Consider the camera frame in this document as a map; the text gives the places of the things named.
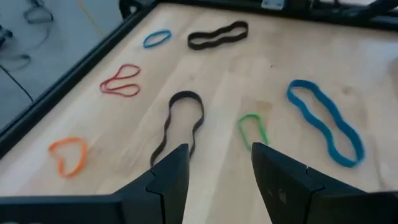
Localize narrow black rubber band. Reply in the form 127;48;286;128
150;90;205;167

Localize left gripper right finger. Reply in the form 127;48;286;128
251;142;369;224

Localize green rubber band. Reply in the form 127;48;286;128
237;113;269;150

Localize yellow hanging cable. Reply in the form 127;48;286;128
77;0;105;37

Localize wide blue rubber band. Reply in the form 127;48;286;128
285;79;365;169

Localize thin blue rubber band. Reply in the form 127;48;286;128
142;29;172;49

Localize wide black rubber band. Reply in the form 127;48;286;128
187;20;249;50

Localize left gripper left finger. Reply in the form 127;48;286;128
113;143;190;224

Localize thin red rubber band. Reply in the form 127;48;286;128
99;63;141;98

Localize thin orange rubber band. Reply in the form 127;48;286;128
48;136;88;179

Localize black coiled cable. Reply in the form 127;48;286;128
0;51;34;103

